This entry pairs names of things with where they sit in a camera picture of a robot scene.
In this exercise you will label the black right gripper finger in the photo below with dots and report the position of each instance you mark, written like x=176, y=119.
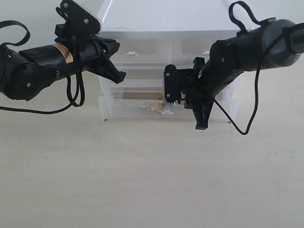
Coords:
x=199, y=116
x=206, y=114

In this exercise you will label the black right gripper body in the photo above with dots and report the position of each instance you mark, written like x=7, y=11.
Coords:
x=200, y=84

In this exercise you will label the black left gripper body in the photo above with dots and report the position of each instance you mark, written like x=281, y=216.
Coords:
x=89, y=53

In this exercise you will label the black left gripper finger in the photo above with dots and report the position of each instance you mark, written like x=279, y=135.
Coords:
x=102, y=66
x=105, y=47

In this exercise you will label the gold keychain with black strap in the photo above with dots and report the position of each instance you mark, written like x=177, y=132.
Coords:
x=156, y=105

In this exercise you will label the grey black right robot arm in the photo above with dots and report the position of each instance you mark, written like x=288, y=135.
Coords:
x=277, y=44

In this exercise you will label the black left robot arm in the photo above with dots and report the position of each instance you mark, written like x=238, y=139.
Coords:
x=25, y=73

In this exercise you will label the clear top left drawer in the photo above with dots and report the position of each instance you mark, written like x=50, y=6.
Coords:
x=142, y=51

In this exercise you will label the white plastic drawer cabinet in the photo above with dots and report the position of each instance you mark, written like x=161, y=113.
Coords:
x=166, y=20

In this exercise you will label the clear top right drawer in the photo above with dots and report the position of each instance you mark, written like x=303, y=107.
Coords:
x=185, y=50

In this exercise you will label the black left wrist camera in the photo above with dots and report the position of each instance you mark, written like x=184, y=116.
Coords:
x=79, y=23

